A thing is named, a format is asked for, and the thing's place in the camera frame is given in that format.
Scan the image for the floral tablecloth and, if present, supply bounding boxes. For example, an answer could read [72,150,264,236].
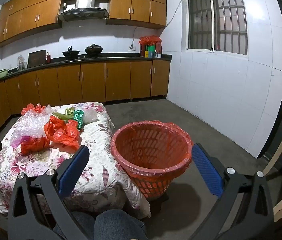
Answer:
[0,102,152,218]

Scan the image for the red plastic bin liner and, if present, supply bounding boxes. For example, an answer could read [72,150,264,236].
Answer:
[110,121,193,180]

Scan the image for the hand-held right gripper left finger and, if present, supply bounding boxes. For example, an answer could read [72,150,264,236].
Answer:
[7,145,90,240]

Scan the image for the black wok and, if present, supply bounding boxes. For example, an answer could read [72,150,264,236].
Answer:
[62,46,81,60]

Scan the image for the light green plastic bag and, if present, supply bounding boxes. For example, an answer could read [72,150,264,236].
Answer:
[52,107,76,123]

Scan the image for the barred window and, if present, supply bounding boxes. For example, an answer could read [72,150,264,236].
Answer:
[181,0,248,56]

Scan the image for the wooden wall cabinets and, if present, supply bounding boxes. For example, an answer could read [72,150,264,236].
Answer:
[0,0,167,47]

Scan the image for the large red plastic bag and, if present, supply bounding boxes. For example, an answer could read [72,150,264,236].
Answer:
[44,116,81,152]

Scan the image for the red plastic waste basket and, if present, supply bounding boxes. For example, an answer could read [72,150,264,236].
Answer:
[110,121,193,198]

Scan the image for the steel range hood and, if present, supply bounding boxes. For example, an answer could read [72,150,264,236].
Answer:
[57,0,110,22]

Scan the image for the white wall cable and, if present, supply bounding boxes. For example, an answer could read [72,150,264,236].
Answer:
[130,0,189,49]

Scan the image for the red bag over bottles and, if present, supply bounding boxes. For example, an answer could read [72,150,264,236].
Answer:
[139,35,162,46]

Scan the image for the person's left leg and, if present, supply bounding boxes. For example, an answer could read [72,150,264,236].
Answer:
[53,211,96,240]

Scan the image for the clear plastic bag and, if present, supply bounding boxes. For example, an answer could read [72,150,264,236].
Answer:
[82,108,98,125]

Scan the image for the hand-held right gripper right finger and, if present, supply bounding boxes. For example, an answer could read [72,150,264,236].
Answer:
[190,143,274,240]

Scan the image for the green foil wrapper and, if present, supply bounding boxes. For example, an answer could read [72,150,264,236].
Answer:
[69,109,85,131]

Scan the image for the person's right leg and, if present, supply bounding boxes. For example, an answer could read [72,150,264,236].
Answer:
[93,209,148,240]

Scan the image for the clear plastic jar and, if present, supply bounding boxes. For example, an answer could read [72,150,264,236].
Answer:
[17,54,27,70]

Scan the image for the black kitchen countertop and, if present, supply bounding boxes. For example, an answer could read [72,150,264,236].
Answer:
[0,55,172,88]

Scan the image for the small red plastic bag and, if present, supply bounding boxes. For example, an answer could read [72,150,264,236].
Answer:
[21,103,47,115]

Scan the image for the wooden base cabinets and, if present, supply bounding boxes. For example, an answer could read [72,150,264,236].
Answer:
[0,60,171,134]

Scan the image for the black pot with lid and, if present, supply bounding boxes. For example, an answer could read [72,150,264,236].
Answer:
[85,44,104,55]

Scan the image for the person's leg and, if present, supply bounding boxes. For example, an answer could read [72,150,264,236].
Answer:
[93,209,148,240]
[53,211,96,240]

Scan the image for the clear bubble wrap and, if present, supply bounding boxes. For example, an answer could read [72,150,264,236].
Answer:
[11,104,55,148]

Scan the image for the brown cutting board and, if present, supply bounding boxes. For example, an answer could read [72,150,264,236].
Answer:
[28,49,47,67]

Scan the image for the pink plastic bag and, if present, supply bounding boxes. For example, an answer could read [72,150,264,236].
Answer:
[11,135,32,148]

